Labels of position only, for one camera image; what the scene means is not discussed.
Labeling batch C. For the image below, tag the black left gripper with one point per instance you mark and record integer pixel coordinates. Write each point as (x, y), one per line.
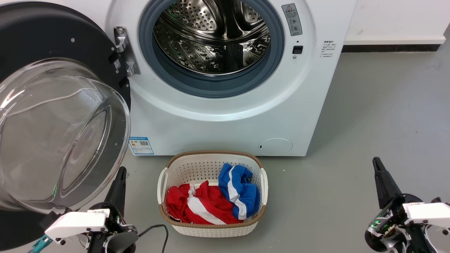
(117, 219)

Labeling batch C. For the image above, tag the cream perforated laundry basket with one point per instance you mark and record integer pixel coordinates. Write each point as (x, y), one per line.
(211, 230)

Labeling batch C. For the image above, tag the small printed text sticker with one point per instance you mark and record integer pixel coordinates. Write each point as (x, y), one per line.
(328, 48)

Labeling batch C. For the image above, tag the black round glass washer door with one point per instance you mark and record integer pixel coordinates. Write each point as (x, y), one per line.
(42, 42)

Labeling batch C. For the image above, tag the blue energy label sticker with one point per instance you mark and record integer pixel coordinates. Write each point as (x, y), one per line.
(141, 145)

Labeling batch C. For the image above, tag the grey warning sticker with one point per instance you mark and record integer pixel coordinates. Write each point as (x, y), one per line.
(291, 19)

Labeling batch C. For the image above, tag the blue and white garment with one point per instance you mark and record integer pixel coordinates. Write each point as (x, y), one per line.
(242, 189)

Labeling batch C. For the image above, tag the black door latch slot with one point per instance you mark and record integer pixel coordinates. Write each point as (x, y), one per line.
(297, 49)

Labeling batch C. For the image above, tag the red and white garment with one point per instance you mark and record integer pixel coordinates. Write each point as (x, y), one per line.
(207, 207)

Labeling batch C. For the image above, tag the white front-load washing machine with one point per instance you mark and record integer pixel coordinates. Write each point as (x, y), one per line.
(228, 126)

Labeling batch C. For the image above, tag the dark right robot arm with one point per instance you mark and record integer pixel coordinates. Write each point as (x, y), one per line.
(420, 242)

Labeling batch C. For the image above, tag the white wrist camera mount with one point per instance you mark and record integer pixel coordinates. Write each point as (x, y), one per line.
(429, 212)
(75, 223)

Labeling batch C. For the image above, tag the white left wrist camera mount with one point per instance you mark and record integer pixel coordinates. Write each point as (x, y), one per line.
(75, 223)

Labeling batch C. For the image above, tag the stainless steel washer drum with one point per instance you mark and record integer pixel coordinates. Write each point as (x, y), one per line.
(211, 45)

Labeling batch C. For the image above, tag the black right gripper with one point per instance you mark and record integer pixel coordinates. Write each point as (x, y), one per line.
(381, 225)

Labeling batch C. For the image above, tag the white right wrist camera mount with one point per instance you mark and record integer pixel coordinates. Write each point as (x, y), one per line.
(429, 212)

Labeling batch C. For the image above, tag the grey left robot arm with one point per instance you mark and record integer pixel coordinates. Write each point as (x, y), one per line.
(121, 245)

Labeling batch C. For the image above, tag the round white filter cover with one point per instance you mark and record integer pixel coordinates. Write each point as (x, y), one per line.
(275, 146)

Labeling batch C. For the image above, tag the metal door hinge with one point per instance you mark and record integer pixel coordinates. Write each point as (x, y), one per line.
(126, 52)

